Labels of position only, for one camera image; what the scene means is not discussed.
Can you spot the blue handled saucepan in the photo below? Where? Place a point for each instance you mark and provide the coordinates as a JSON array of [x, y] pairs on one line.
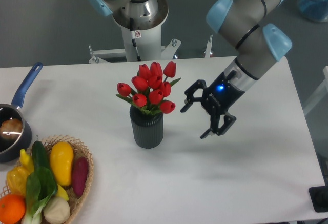
[[10, 149]]

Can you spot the yellow bell pepper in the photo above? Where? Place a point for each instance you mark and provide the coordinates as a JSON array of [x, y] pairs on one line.
[[16, 180]]

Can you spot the purple sweet potato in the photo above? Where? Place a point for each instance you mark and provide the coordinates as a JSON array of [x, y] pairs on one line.
[[79, 175]]

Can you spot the red tulip bouquet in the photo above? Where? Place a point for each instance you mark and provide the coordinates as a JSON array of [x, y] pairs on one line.
[[151, 86]]

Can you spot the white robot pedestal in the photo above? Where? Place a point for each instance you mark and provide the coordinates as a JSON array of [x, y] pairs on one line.
[[139, 45]]

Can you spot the green bok choy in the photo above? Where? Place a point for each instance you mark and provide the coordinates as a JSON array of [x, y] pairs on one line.
[[40, 187]]

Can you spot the beige garlic bulb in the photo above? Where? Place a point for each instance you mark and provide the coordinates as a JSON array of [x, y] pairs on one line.
[[56, 211]]

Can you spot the orange fruit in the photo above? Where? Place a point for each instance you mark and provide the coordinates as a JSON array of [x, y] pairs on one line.
[[12, 208]]

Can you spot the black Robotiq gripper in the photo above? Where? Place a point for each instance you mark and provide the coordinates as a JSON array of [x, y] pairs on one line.
[[221, 97]]

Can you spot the brown bun in saucepan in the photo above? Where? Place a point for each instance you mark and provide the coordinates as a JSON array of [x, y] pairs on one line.
[[11, 129]]

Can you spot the blue transparent container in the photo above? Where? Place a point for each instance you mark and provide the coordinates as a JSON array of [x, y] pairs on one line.
[[314, 10]]

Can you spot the woven wicker basket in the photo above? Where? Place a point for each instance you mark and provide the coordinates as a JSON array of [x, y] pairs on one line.
[[79, 150]]

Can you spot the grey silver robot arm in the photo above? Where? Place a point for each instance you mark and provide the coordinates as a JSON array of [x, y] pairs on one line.
[[259, 48]]

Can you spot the yellow mango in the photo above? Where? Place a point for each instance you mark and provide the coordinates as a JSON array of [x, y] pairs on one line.
[[61, 161]]

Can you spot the dark grey ribbed vase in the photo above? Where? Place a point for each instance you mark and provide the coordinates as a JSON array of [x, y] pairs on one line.
[[147, 129]]

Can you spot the black device at edge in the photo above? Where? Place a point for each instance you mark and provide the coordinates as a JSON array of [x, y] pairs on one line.
[[319, 198]]

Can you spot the dark green cucumber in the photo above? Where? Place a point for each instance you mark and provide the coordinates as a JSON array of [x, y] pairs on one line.
[[40, 156]]

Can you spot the white frame at right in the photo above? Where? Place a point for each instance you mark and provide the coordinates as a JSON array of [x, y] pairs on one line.
[[319, 93]]

